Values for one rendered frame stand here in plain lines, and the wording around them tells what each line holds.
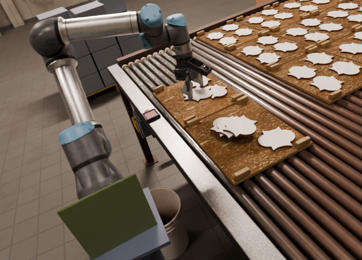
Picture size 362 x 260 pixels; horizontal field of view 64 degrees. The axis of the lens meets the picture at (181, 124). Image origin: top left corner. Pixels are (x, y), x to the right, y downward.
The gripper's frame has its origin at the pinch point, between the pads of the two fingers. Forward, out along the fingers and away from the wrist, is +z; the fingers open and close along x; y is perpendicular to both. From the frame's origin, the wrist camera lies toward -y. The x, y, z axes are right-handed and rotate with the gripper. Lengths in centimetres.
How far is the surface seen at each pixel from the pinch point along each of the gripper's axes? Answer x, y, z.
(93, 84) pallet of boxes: -108, 230, 67
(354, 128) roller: -10, -62, 17
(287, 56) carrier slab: -64, -21, 10
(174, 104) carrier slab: -4.9, 19.6, 10.3
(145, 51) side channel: -60, 81, 4
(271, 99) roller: -22.2, -25.4, 13.9
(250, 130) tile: 10.4, -28.2, 7.9
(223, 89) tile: -21.7, -0.9, 9.7
